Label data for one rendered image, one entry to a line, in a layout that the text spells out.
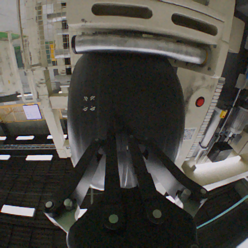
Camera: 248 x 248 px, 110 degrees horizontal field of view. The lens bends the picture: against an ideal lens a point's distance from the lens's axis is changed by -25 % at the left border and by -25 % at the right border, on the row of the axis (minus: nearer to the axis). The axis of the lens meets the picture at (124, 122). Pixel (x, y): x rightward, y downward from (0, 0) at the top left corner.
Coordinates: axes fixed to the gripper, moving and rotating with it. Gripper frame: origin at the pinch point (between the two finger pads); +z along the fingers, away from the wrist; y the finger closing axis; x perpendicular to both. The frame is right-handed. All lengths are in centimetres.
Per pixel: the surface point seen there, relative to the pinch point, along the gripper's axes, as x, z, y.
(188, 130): -13.4, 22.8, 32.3
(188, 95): 2.7, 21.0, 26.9
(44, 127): -490, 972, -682
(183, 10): 23.5, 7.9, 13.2
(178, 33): 18.6, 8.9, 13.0
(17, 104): -133, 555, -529
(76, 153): -8.3, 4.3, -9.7
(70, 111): 0.8, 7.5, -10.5
